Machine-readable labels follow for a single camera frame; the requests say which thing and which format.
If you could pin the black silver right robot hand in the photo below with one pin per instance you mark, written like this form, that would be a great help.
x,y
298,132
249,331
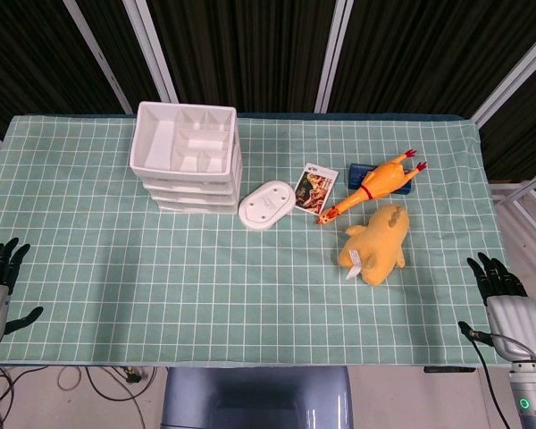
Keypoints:
x,y
516,322

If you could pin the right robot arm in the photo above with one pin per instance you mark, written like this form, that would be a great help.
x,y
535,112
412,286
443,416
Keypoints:
x,y
533,397

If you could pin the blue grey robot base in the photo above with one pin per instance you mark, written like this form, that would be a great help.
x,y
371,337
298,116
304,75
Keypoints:
x,y
254,397

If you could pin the white plastic drawer cabinet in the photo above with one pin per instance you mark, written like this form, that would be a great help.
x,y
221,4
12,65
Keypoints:
x,y
158,134

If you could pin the yellow plush pig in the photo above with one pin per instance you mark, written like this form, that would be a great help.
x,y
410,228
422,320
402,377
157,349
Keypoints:
x,y
379,246

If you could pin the orange rubber chicken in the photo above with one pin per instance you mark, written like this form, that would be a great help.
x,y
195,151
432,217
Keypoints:
x,y
379,181

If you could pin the green checked tablecloth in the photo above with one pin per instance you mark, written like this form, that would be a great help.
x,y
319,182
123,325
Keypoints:
x,y
205,290

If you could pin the dark blue box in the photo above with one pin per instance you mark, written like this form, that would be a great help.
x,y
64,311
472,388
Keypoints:
x,y
356,173

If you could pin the picture card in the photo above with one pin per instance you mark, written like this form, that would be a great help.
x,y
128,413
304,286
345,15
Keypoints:
x,y
315,187

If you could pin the white oval plastic base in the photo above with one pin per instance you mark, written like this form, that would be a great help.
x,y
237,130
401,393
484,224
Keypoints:
x,y
265,205

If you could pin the white frame rail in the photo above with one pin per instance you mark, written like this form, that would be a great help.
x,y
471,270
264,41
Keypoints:
x,y
518,187

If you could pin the white frame post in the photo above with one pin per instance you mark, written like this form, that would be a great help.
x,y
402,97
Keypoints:
x,y
100,58
513,76
154,53
332,53

